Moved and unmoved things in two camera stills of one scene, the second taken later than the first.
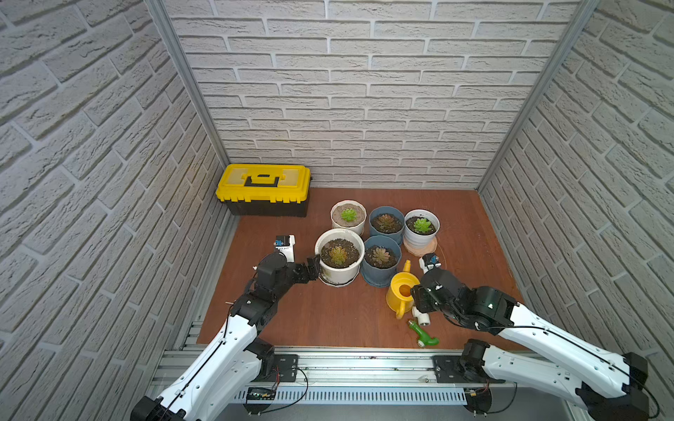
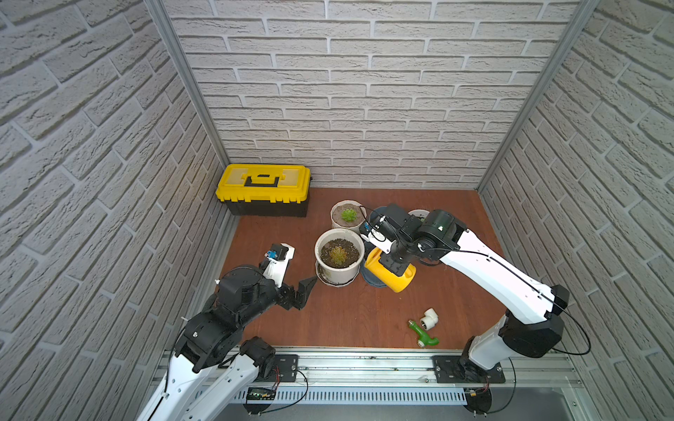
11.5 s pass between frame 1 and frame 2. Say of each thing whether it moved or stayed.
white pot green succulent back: stayed
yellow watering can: moved
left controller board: stayed
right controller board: stayed
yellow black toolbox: stayed
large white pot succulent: stayed
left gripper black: moved
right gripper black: moved
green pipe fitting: stayed
